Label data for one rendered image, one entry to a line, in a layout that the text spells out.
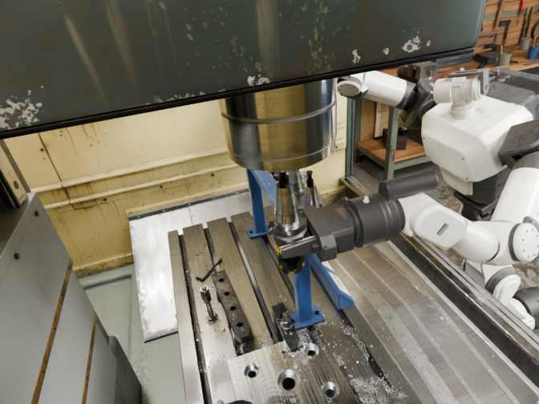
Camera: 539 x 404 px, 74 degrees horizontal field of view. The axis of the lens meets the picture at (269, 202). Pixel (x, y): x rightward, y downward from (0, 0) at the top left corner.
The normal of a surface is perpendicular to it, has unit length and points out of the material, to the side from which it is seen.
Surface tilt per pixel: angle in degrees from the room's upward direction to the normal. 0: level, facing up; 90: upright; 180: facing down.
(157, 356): 0
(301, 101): 90
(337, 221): 1
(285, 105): 90
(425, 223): 86
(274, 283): 0
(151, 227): 24
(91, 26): 90
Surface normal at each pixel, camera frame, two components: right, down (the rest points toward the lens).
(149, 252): 0.04, -0.57
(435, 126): -0.92, -0.08
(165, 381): -0.10, -0.84
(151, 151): 0.29, 0.49
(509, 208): -0.73, -0.58
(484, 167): -0.42, 0.68
